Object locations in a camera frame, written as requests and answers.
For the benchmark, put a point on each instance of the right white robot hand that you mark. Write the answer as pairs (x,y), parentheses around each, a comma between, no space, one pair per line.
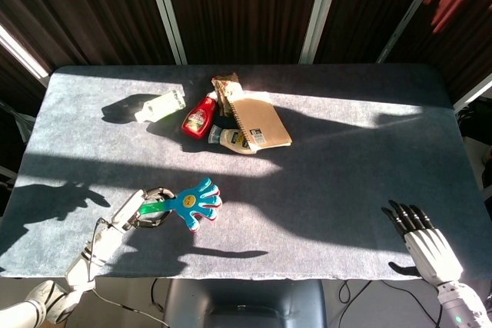
(430,247)

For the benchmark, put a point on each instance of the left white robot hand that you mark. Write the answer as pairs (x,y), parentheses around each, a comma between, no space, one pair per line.
(127,209)

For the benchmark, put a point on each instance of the blue hand clapper toy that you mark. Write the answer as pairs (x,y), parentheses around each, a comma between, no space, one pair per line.
(192,205)

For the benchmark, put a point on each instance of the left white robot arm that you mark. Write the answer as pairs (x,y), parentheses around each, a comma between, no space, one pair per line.
(96,251)

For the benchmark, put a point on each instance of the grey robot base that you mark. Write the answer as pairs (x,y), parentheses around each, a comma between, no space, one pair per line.
(246,305)

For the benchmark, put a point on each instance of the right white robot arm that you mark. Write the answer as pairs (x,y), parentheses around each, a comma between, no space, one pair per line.
(465,305)

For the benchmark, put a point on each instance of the clear plastic water bottle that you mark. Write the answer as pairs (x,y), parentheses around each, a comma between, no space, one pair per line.
(161,105)

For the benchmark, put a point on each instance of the red ketchup bottle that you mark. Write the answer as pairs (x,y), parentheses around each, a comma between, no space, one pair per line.
(198,118)

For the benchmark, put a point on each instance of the cream mayonnaise bottle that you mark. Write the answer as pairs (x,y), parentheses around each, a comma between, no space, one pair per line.
(230,138)

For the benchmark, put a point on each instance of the grey table cloth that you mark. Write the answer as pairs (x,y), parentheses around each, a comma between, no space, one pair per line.
(307,189)

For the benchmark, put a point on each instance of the brown snack bag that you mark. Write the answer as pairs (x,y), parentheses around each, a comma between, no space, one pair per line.
(227,88)

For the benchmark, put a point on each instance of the brown spiral notebook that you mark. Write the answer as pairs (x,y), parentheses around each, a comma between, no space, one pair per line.
(261,120)

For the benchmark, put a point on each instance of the dark brown curtain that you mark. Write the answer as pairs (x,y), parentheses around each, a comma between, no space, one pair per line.
(246,5)

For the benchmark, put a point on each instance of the white frame post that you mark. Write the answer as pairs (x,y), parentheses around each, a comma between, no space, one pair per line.
(23,51)
(165,13)
(317,13)
(474,95)
(413,9)

